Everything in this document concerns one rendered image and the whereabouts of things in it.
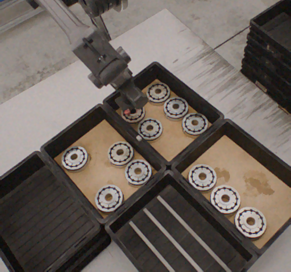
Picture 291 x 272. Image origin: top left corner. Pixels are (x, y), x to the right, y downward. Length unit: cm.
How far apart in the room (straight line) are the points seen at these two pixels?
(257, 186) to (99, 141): 64
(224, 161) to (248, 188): 13
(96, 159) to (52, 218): 27
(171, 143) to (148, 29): 78
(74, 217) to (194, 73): 89
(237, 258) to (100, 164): 60
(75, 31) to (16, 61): 222
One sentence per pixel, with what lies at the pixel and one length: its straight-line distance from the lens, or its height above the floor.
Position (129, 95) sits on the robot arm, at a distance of 124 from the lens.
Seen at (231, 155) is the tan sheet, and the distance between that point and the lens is 139.
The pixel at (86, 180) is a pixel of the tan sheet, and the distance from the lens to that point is 139.
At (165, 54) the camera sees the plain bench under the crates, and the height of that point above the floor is 70.
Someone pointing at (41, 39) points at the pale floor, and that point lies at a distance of 314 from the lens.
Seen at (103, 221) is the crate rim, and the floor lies 93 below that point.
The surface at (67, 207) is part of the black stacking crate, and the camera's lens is 138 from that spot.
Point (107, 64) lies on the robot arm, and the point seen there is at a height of 146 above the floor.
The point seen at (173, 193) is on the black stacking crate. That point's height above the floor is 83.
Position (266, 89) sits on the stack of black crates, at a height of 20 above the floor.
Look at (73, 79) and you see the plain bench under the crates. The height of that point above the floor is 70.
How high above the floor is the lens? 208
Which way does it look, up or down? 60 degrees down
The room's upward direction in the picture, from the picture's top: 11 degrees counter-clockwise
